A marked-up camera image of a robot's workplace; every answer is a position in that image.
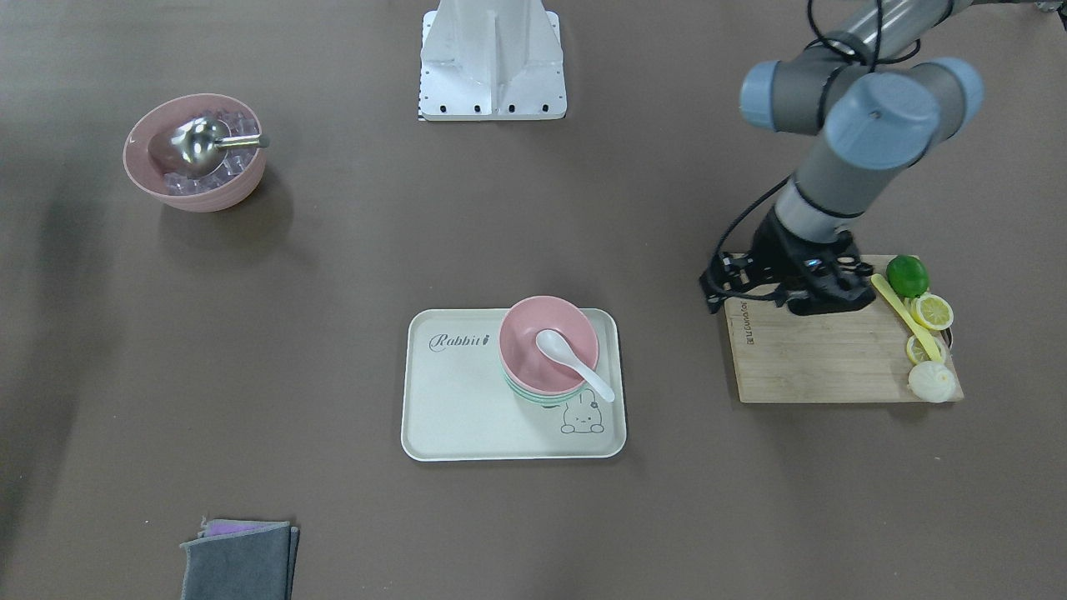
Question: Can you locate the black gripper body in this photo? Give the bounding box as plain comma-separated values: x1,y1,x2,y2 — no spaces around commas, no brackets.
699,212,875,316

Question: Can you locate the white ceramic spoon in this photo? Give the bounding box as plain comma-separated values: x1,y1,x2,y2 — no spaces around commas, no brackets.
536,329,616,402

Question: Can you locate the small pink bowl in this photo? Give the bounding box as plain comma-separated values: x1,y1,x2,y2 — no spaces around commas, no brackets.
497,296,599,398

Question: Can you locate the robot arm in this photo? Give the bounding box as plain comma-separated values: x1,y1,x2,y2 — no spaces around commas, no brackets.
699,1,984,316

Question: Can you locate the light green bowl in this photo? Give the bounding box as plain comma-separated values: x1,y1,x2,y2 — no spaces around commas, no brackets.
500,366,588,408

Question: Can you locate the large pink bowl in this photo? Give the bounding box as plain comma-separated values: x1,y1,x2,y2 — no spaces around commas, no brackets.
122,92,269,214

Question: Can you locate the bamboo cutting board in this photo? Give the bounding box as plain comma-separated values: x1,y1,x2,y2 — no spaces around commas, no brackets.
721,293,923,405

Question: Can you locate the green lime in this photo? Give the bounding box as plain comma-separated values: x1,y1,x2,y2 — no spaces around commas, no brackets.
885,255,930,298

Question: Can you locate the yellow plastic knife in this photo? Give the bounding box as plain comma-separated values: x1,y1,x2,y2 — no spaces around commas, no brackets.
869,273,945,363

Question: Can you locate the lemon slice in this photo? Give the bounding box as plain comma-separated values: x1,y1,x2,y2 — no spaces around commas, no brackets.
909,293,955,331
904,335,949,365

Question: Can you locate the cream rabbit tray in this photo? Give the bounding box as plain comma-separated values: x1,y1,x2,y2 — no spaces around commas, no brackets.
400,307,628,461

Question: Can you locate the metal ice scoop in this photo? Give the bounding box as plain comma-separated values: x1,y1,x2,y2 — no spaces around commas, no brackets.
148,117,270,178

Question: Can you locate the grey folded cloth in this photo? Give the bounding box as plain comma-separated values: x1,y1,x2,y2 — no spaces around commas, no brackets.
180,519,300,599

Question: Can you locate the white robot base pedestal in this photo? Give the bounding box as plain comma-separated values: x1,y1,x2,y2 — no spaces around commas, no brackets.
417,1,568,122

